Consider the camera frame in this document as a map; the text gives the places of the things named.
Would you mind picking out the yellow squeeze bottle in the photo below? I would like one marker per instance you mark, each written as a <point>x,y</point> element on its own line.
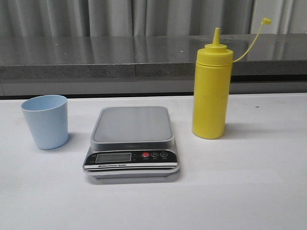
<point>213,71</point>

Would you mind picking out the light blue plastic cup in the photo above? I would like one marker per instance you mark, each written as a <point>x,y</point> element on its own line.
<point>47,119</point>

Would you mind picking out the silver digital kitchen scale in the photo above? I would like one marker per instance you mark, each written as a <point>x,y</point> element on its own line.
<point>129,142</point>

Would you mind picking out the grey stone counter ledge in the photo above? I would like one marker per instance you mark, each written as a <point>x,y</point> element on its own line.
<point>144,66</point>

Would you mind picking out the grey pleated curtain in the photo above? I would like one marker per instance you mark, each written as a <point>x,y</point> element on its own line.
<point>79,18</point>

